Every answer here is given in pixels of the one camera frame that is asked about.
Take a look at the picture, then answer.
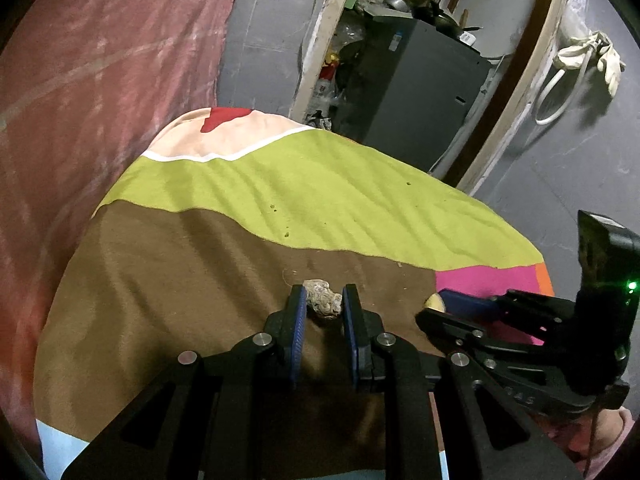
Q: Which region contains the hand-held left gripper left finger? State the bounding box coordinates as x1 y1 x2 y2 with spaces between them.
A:
61 284 308 480

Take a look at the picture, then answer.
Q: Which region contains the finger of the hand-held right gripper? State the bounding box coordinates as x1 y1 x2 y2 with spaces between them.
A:
415 309 551 376
437 287 577 347

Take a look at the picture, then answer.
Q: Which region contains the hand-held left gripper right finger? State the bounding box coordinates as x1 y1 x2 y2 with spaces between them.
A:
341 284 583 480

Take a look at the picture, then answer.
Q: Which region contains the beige paper wad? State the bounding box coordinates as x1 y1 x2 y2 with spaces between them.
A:
305 279 346 322

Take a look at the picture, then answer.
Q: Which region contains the colour-block blanket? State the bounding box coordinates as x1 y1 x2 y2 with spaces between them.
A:
32 106 556 480

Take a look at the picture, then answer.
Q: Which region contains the grey cabinet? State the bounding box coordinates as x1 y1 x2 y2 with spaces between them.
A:
332 15 493 173

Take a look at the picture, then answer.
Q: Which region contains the white rubber glove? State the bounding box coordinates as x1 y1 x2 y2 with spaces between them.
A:
597 42 626 98
552 31 601 69

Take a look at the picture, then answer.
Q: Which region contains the red yellow packet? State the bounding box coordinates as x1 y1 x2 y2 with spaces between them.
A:
322 50 342 82

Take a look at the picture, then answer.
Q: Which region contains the black wok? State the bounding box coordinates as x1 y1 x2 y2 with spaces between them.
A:
412 2 462 37

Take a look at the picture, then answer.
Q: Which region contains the clear plastic bag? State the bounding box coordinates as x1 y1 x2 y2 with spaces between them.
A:
565 0 597 36

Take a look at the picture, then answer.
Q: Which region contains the pink cloth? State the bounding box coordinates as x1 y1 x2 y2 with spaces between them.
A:
0 0 238 461

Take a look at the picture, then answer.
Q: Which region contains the white hose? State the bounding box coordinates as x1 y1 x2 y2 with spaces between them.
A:
535 50 593 126

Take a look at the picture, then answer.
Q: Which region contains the wooden door frame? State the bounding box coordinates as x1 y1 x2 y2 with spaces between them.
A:
290 0 573 196

